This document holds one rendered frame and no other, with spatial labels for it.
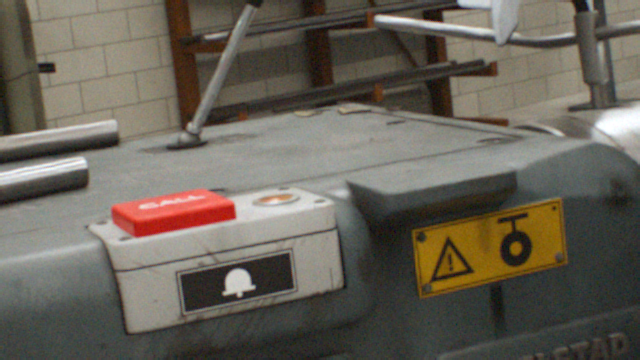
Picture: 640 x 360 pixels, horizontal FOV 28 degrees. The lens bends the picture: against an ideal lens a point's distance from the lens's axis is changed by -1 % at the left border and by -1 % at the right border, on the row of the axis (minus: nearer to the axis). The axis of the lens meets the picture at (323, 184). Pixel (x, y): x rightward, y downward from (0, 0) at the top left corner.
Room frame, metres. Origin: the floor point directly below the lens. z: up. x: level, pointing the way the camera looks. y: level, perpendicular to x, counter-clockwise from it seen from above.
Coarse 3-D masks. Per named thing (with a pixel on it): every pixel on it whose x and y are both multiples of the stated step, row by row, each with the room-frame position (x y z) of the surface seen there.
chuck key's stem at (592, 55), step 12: (588, 12) 1.13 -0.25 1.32; (576, 24) 1.14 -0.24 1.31; (588, 24) 1.13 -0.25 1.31; (588, 36) 1.13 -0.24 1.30; (588, 48) 1.13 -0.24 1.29; (600, 48) 1.13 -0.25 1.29; (588, 60) 1.13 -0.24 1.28; (600, 60) 1.13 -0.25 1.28; (588, 72) 1.13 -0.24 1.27; (600, 72) 1.13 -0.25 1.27; (588, 84) 1.13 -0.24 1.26; (600, 84) 1.13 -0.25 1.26; (600, 96) 1.13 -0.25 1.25; (600, 108) 1.13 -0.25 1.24
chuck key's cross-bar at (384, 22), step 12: (384, 24) 1.29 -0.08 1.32; (396, 24) 1.28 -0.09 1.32; (408, 24) 1.27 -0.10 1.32; (420, 24) 1.26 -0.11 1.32; (432, 24) 1.25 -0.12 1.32; (444, 24) 1.24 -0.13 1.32; (612, 24) 1.13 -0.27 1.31; (624, 24) 1.11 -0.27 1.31; (636, 24) 1.11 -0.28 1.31; (456, 36) 1.23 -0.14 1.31; (468, 36) 1.22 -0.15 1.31; (480, 36) 1.21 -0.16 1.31; (492, 36) 1.20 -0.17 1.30; (516, 36) 1.19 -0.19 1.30; (528, 36) 1.18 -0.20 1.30; (540, 36) 1.17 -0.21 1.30; (552, 36) 1.16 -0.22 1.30; (564, 36) 1.15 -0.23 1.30; (576, 36) 1.14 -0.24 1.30; (600, 36) 1.13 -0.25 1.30; (612, 36) 1.12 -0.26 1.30; (624, 36) 1.12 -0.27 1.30; (540, 48) 1.17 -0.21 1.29; (552, 48) 1.17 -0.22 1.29
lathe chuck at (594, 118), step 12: (612, 108) 1.12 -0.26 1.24; (624, 108) 1.11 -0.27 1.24; (636, 108) 1.11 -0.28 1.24; (588, 120) 1.08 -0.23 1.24; (600, 120) 1.08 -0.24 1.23; (612, 120) 1.08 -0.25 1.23; (624, 120) 1.08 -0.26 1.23; (636, 120) 1.08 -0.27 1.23; (612, 132) 1.05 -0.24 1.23; (624, 132) 1.05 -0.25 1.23; (636, 132) 1.05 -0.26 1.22; (624, 144) 1.04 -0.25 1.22; (636, 144) 1.04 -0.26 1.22; (636, 156) 1.02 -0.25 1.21
